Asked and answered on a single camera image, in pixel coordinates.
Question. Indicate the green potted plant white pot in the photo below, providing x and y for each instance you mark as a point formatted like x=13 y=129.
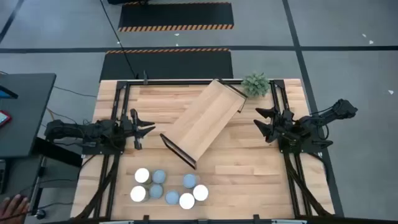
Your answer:
x=255 y=84

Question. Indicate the blue peas tin can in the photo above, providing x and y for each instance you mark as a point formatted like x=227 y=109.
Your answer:
x=186 y=201

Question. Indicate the green rimmed tin can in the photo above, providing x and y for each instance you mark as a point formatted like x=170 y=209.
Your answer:
x=200 y=192

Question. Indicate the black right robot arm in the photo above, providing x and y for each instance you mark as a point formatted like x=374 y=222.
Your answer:
x=339 y=110

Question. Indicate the silver topped tin can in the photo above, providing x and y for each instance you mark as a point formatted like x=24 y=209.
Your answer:
x=159 y=176

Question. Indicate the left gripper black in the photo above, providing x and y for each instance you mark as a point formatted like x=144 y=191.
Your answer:
x=129 y=127

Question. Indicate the person's hand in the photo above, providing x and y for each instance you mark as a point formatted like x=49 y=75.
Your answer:
x=12 y=208

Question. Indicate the black aluminium rig frame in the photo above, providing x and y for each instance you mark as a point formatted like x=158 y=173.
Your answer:
x=174 y=82

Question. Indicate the red cased phone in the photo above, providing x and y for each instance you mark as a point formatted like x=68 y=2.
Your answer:
x=3 y=118

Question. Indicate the black desk crossbar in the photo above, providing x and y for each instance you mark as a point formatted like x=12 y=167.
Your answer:
x=53 y=149

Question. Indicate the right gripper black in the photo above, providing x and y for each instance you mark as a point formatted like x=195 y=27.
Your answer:
x=284 y=126

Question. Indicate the mixed vegetables tin can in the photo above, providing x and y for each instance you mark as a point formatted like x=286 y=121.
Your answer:
x=189 y=180

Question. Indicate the black desk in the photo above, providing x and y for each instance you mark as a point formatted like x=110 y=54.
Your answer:
x=28 y=118

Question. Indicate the diced tomatoes tin can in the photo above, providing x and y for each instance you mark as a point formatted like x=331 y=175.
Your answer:
x=172 y=197

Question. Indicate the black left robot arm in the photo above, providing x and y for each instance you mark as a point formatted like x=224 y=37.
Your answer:
x=71 y=130

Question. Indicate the black tablet blue screen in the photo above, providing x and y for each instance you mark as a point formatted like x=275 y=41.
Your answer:
x=6 y=92

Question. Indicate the wooden shelf black metal frame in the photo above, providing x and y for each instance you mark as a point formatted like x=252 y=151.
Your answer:
x=205 y=118

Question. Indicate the black caster wheel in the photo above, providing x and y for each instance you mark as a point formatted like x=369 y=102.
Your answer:
x=40 y=214

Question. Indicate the yellow label peas can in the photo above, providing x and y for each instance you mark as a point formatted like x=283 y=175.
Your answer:
x=138 y=193

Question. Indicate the black hazard-striped floor mat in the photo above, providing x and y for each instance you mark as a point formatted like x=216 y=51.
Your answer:
x=168 y=65
x=175 y=14

